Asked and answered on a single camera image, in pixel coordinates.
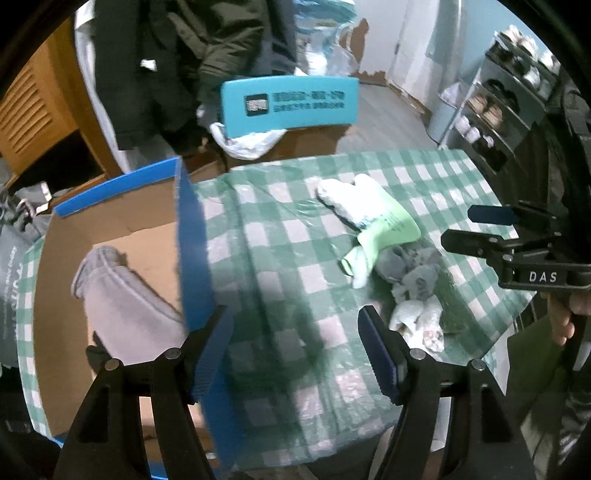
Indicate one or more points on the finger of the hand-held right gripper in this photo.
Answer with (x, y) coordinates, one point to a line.
(471, 244)
(489, 214)

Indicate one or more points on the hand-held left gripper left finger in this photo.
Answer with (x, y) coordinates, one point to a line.
(212, 355)

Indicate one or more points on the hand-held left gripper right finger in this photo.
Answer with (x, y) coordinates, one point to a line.
(378, 350)

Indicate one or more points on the white socks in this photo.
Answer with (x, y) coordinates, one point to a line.
(429, 318)

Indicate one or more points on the grey sock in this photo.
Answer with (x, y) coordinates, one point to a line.
(415, 277)

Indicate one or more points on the green and white sock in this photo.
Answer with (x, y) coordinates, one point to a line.
(369, 203)

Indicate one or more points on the blue-rimmed cardboard box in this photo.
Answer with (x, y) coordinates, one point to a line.
(138, 221)

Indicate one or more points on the person's right hand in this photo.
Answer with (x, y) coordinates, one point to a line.
(561, 318)

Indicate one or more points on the grey folded cloth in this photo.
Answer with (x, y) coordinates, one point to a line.
(124, 304)

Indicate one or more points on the row of shoes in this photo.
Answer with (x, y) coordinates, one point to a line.
(494, 110)

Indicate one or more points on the light blue bin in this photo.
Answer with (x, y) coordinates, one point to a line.
(443, 120)

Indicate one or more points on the metal shoe rack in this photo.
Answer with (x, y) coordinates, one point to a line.
(508, 110)

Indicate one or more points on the green checkered tablecloth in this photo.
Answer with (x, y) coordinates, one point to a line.
(286, 277)

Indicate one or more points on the person's black jacket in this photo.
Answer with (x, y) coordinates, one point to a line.
(572, 115)

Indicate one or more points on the white door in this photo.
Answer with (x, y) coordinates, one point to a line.
(411, 46)

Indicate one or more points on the brown cardboard box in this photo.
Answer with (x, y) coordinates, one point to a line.
(304, 145)

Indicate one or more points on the white plastic bag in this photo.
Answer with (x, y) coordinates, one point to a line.
(249, 145)

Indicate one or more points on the teal box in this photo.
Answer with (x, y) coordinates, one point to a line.
(300, 115)

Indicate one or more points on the clear blue storage bag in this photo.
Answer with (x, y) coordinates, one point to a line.
(323, 41)

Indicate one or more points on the dark navy jacket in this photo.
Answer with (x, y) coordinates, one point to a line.
(281, 37)

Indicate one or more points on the white hanging garment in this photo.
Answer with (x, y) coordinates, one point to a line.
(99, 101)

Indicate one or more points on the wooden wardrobe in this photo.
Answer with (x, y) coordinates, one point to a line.
(27, 106)

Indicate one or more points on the olive green jacket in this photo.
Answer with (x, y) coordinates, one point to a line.
(231, 41)

